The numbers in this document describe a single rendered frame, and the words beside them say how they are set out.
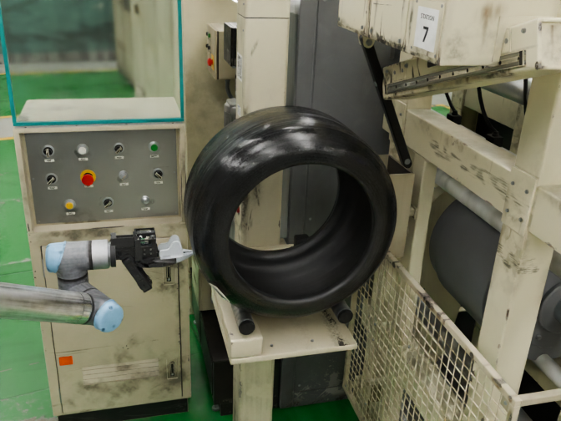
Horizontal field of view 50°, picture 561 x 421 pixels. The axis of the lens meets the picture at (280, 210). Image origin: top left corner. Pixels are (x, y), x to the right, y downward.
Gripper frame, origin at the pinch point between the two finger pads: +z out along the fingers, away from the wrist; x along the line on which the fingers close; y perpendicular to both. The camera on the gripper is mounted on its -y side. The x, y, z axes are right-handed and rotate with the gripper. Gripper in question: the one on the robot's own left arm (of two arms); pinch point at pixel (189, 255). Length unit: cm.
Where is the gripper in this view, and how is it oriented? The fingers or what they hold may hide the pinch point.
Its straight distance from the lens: 163.7
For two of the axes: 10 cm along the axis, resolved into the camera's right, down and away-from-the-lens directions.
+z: 9.7, -0.5, 2.4
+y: 0.5, -9.2, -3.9
